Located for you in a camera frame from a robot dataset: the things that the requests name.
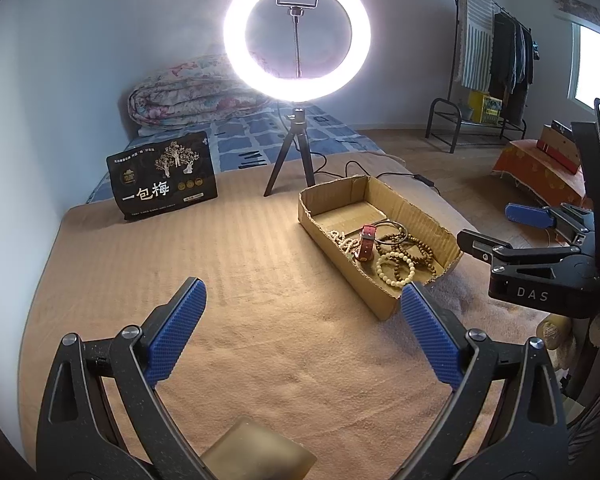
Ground dark hanging clothes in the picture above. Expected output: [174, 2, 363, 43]
[490, 12, 537, 121]

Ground black tripod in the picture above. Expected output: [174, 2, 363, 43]
[263, 105, 317, 197]

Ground black power cable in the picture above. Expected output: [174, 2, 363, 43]
[312, 160, 436, 192]

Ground black printed bag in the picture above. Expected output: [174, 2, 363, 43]
[106, 131, 219, 221]

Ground yellowish translucent pad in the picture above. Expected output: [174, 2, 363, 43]
[200, 417, 317, 480]

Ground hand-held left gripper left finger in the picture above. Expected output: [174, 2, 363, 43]
[35, 276, 216, 480]

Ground blue checkered bedsheet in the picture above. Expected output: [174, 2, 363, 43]
[87, 105, 386, 203]

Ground brown and red box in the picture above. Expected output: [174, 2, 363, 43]
[537, 120, 583, 175]

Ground black metal shoe rack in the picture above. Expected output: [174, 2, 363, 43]
[425, 97, 528, 154]

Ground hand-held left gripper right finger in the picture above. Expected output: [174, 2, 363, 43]
[387, 281, 571, 480]

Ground brown bead necklace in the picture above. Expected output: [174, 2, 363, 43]
[377, 232, 438, 282]

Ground folded floral quilt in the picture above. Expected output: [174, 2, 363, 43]
[128, 55, 281, 136]

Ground tan fuzzy object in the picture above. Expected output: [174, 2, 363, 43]
[535, 315, 574, 367]

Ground person's striped pants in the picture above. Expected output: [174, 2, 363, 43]
[567, 390, 600, 480]

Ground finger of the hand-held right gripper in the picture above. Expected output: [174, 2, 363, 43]
[456, 229, 583, 267]
[505, 202, 597, 243]

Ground white ring light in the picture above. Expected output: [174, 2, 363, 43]
[223, 0, 371, 93]

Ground wall poster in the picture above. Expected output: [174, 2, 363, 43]
[550, 0, 600, 28]

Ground brown blanket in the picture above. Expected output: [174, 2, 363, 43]
[17, 152, 551, 480]

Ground red leather watch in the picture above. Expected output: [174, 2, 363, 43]
[356, 225, 379, 263]

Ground yellow box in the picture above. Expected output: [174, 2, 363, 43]
[467, 91, 503, 125]

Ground dark blue bangle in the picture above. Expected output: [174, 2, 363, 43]
[372, 220, 409, 247]

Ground black clothes rack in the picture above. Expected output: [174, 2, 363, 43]
[450, 0, 538, 126]

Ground white bead necklace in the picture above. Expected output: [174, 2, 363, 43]
[328, 230, 361, 257]

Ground cardboard box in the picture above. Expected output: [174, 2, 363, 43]
[298, 175, 465, 322]

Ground cream bead bracelet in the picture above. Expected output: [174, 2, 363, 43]
[376, 251, 417, 288]

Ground striped hanging cloth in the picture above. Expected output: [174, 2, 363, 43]
[455, 0, 496, 88]

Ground orange cloth covered table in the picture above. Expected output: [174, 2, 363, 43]
[491, 138, 588, 208]

